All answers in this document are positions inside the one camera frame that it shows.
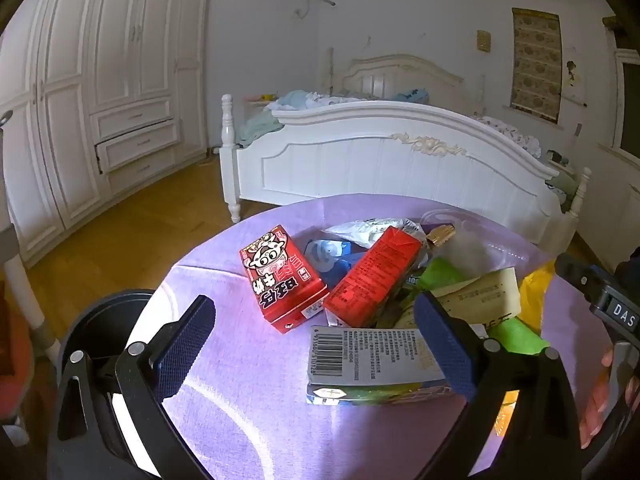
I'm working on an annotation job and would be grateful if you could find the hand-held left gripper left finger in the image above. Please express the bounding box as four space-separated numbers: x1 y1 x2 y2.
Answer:
47 294 217 480

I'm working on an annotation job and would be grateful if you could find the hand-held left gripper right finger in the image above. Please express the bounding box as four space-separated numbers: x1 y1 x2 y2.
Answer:
414 290 583 480

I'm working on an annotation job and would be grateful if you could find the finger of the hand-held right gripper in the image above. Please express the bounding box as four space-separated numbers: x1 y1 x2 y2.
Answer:
554 252 603 306

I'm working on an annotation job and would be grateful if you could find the red cartoon cow milk carton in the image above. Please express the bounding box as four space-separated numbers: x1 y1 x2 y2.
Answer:
240 225 331 333

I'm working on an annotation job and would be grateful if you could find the person's right hand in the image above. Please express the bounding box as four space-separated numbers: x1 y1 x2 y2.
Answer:
579 347 640 438

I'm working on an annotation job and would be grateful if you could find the yellow plastic bag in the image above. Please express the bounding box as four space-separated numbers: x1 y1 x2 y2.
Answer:
517 259 558 333

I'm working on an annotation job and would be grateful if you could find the beige packet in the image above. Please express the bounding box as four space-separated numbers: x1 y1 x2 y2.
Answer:
430 266 523 331

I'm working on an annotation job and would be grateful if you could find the purple tablecloth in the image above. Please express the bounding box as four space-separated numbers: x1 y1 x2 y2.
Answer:
112 192 616 480

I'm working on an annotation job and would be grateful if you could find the white barcode box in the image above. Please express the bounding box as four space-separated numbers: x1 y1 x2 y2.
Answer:
306 325 468 406

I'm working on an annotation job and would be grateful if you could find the grey fluffy ball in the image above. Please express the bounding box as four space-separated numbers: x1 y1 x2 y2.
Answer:
440 232 496 278

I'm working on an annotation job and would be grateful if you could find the plain red drink carton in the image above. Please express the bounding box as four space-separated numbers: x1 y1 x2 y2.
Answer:
322 226 426 328

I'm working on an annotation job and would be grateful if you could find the gold foil wrapper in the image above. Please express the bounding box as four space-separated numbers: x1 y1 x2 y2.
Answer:
425 224 457 247

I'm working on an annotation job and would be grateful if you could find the white crumpled wrapper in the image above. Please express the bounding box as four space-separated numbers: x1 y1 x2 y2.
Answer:
322 217 426 250

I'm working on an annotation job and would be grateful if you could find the blue packet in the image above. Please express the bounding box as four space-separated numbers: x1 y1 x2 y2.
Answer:
302 237 368 286

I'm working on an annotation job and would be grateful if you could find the floral quilt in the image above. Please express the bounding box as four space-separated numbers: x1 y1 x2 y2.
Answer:
467 115 543 158

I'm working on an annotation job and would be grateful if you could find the orange red seat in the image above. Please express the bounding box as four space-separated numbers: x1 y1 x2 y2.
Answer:
0 280 36 378

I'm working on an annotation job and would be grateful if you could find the white framed window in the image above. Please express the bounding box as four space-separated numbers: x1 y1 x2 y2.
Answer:
602 15 640 171

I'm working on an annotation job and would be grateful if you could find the patterned window blind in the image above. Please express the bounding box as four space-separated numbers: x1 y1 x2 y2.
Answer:
510 7 565 125

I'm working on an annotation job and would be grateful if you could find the pale green cloth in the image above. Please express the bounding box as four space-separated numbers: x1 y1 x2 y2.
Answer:
235 110 283 148

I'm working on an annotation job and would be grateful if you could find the light blue cloth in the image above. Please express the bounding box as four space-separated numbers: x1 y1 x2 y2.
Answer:
392 87 431 103

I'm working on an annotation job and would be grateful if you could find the blue white clothes pile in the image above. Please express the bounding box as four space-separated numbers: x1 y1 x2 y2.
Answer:
270 89 361 112

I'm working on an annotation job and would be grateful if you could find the white wardrobe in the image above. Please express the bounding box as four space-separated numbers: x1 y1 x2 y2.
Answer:
0 0 216 268

